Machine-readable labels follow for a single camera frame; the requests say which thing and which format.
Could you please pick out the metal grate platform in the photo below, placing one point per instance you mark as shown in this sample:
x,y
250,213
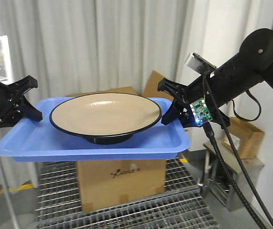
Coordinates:
x,y
181,206

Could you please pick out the green circuit board right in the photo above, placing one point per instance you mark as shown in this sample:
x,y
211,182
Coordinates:
x,y
200,112

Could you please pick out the small cardboard box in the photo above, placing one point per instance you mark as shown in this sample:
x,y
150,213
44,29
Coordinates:
x,y
246,137

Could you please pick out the blue plastic tray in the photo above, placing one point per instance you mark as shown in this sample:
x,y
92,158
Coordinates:
x,y
30,141

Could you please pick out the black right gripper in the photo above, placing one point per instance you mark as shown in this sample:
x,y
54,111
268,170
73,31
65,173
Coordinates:
x,y
188,94

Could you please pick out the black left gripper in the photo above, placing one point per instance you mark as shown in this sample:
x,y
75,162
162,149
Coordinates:
x,y
12,97

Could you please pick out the brown cardboard box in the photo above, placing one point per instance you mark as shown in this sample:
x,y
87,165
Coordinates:
x,y
104,184

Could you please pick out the beige plate with black rim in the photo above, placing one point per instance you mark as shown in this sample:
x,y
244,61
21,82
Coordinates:
x,y
106,118

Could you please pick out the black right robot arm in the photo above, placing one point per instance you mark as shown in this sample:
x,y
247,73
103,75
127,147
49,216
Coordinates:
x,y
253,64

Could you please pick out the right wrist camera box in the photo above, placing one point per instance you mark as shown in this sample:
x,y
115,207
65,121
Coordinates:
x,y
197,63

